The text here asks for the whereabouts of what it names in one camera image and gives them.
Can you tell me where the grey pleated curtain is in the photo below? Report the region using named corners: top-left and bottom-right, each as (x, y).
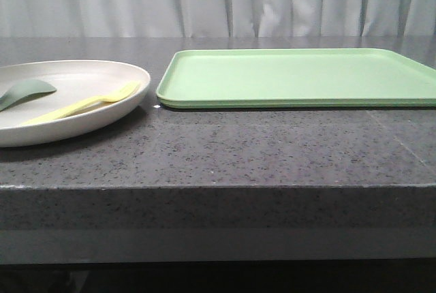
top-left (1, 0), bottom-right (435, 37)

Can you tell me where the light green serving tray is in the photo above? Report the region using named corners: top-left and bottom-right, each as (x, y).
top-left (156, 48), bottom-right (435, 109)

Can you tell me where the pale green plastic spoon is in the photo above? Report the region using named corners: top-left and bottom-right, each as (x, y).
top-left (1, 79), bottom-right (57, 111)

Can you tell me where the white round plate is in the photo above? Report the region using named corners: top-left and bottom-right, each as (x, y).
top-left (1, 60), bottom-right (151, 147)

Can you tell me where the yellow plastic fork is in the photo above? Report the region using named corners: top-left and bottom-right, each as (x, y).
top-left (21, 81), bottom-right (140, 125)

